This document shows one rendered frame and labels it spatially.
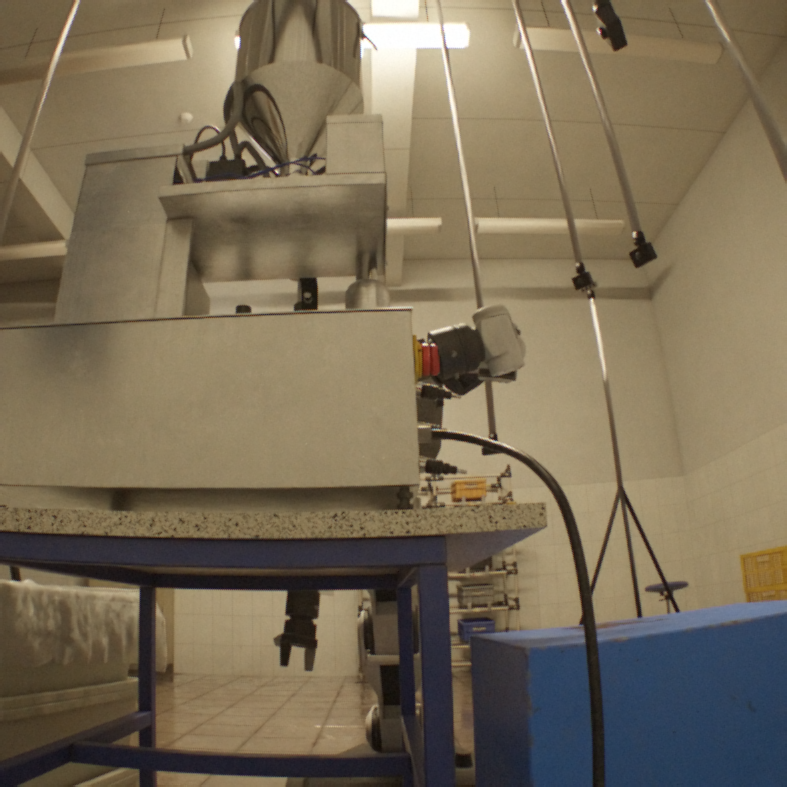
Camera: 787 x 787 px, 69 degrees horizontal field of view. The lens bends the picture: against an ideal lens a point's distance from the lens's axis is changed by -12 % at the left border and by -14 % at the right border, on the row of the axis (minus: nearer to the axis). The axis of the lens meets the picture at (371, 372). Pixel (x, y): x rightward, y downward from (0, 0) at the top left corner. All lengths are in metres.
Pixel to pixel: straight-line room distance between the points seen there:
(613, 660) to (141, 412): 0.63
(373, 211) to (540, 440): 6.07
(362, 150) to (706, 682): 0.81
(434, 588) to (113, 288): 0.61
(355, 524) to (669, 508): 6.68
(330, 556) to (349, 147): 0.57
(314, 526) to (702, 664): 0.45
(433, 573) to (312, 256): 0.59
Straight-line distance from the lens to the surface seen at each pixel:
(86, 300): 0.98
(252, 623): 6.59
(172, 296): 0.92
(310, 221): 0.98
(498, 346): 1.15
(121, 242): 1.01
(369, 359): 0.81
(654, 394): 7.53
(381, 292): 1.01
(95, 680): 1.68
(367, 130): 0.97
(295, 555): 0.67
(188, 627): 6.75
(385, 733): 1.96
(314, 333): 0.82
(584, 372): 7.31
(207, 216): 0.98
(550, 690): 0.72
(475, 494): 6.06
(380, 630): 1.77
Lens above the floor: 0.65
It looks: 21 degrees up
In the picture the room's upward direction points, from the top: 2 degrees counter-clockwise
